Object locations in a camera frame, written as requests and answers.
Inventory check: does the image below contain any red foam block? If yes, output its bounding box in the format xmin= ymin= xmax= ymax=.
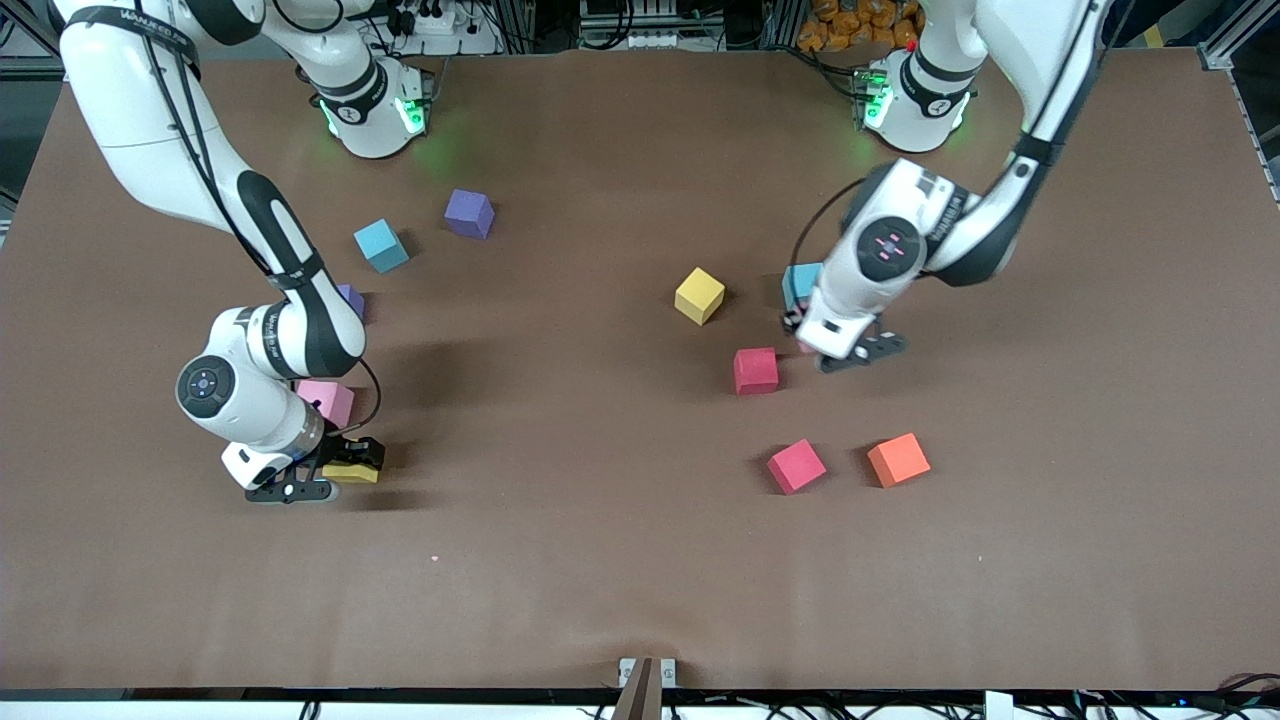
xmin=733 ymin=347 xmax=780 ymax=396
xmin=766 ymin=438 xmax=828 ymax=496

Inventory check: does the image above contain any cyan foam block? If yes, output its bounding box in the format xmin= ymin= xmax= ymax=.
xmin=781 ymin=262 xmax=825 ymax=312
xmin=353 ymin=219 xmax=411 ymax=274

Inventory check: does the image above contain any orange foam block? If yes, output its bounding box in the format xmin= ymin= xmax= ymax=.
xmin=866 ymin=432 xmax=932 ymax=489

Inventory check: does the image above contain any brown paper table cover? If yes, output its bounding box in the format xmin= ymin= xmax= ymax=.
xmin=0 ymin=48 xmax=1280 ymax=691

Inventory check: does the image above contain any orange snack bag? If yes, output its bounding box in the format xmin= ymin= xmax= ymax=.
xmin=797 ymin=0 xmax=926 ymax=53

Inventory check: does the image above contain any white slotted power strip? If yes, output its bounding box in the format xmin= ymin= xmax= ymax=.
xmin=580 ymin=0 xmax=683 ymax=49

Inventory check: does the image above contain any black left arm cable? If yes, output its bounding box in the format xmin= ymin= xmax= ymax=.
xmin=790 ymin=176 xmax=871 ymax=306

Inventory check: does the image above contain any metal table edge bracket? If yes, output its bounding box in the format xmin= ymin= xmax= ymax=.
xmin=612 ymin=657 xmax=678 ymax=720

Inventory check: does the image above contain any aluminium table edge rail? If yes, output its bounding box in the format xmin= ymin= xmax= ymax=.
xmin=1225 ymin=68 xmax=1280 ymax=206

